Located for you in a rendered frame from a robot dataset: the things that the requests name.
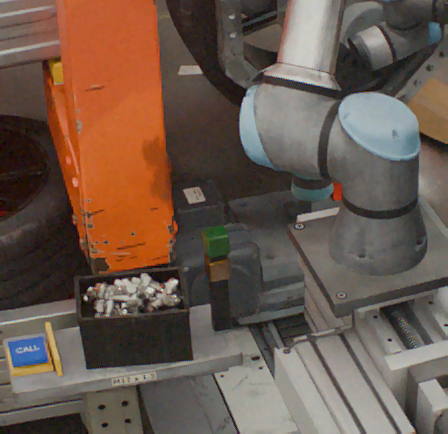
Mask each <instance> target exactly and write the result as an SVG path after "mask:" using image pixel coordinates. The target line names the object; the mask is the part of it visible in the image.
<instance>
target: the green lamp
mask: <svg viewBox="0 0 448 434"><path fill-rule="evenodd" d="M202 233H203V247H204V249H205V251H206V253H207V255H208V257H209V258H212V257H217V256H223V255H228V254H229V237H228V235H227V233H226V231H225V229H224V226H223V225H219V226H214V228H208V229H204V230H203V232H202Z"/></svg>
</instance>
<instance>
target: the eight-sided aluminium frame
mask: <svg viewBox="0 0 448 434"><path fill-rule="evenodd" d="M215 17H216V33H217V49H218V50H217V54H218V64H219V66H220V67H221V69H223V71H224V73H225V74H226V75H227V76H228V77H229V78H231V79H232V80H233V81H234V82H235V83H238V84H239V85H240V86H242V87H244V88H245V89H247V90H249V89H250V88H251V87H252V86H254V85H257V84H262V83H263V80H260V81H256V82H253V78H254V77H255V76H256V74H258V73H259V72H261V71H258V70H257V69H256V68H254V67H253V66H252V65H250V64H249V63H248V62H246V61H245V60H244V54H243V34H242V14H241V0H215ZM438 24H439V23H438ZM439 26H440V29H441V35H442V37H441V39H440V40H439V41H438V42H435V43H434V45H433V44H432V45H433V46H432V45H431V46H429V47H427V48H426V50H425V49H423V50H419V51H417V52H416V53H414V54H412V55H410V57H409V58H408V60H407V61H406V62H405V63H404V64H403V65H401V68H400V69H399V70H398V71H397V72H396V73H395V74H394V75H393V77H392V78H391V79H390V80H389V81H388V82H387V83H386V84H385V85H384V86H385V87H384V88H383V89H380V90H376V91H371V92H365V93H363V94H365V95H368V93H379V94H384V95H388V96H391V97H392V98H393V99H396V100H398V101H400V102H402V103H404V104H405V105H406V106H407V104H408V103H409V102H410V101H411V100H412V99H413V97H414V95H416V94H417V93H418V92H419V91H420V90H421V89H422V86H423V85H424V84H425V83H427V82H428V81H429V79H430V78H431V76H432V75H433V74H434V73H435V72H436V71H437V70H438V69H439V68H440V67H441V65H442V64H443V62H444V61H446V60H447V59H448V25H447V24H441V23H440V24H439ZM439 52H440V53H439ZM427 66H428V67H427ZM408 72H409V73H408ZM407 73H408V74H407ZM415 80H416V81H415ZM414 81H415V82H414ZM396 86H397V87H396ZM395 87H396V88H395Z"/></svg>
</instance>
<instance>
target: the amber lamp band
mask: <svg viewBox="0 0 448 434"><path fill-rule="evenodd" d="M204 262H205V272H206V274H207V276H208V278H209V281H210V282H215V281H220V280H225V279H229V278H231V270H230V259H229V257H228V255H227V259H224V261H219V262H214V263H211V262H210V259H209V257H208V255H207V253H205V254H204Z"/></svg>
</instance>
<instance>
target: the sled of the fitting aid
mask: <svg viewBox="0 0 448 434"><path fill-rule="evenodd" d="M223 217H224V219H225V221H226V223H227V225H228V224H233V222H231V221H230V219H229V217H228V214H225V215H223ZM304 275H305V273H304V274H299V275H294V276H289V277H284V279H277V280H272V281H267V282H262V287H261V290H260V291H261V305H260V309H259V312H258V313H255V314H251V315H246V316H241V317H235V318H230V319H231V322H232V324H233V326H234V327H238V326H244V325H249V324H254V323H259V322H264V321H268V320H270V319H274V318H279V317H284V316H289V315H294V314H298V313H303V312H304V289H305V276H304Z"/></svg>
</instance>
